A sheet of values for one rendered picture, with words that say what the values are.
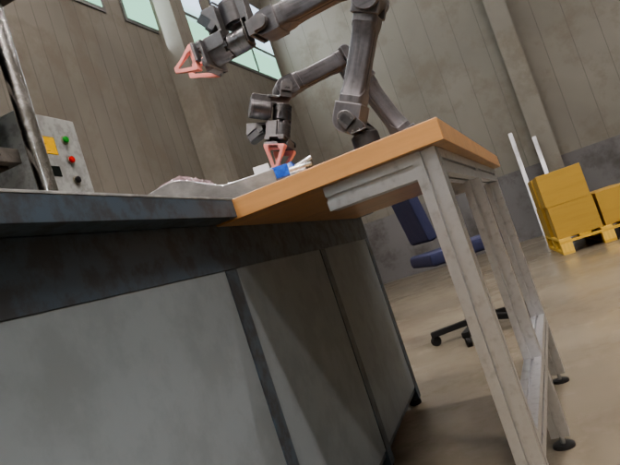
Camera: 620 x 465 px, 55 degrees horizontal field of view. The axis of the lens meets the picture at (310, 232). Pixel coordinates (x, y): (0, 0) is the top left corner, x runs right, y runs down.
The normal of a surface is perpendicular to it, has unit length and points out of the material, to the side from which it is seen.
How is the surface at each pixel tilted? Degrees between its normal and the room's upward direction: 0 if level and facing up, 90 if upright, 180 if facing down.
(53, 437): 90
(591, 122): 90
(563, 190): 90
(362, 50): 91
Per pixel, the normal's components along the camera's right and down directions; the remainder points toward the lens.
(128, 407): 0.90, -0.32
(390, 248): -0.37, 0.07
